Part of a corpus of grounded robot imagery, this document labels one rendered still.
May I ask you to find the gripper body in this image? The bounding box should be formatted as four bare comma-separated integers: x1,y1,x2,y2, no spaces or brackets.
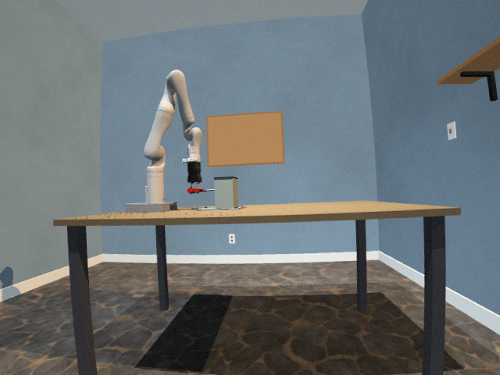
182,153,202,183

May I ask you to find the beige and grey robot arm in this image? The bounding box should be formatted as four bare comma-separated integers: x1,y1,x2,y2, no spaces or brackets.
144,70,202,203

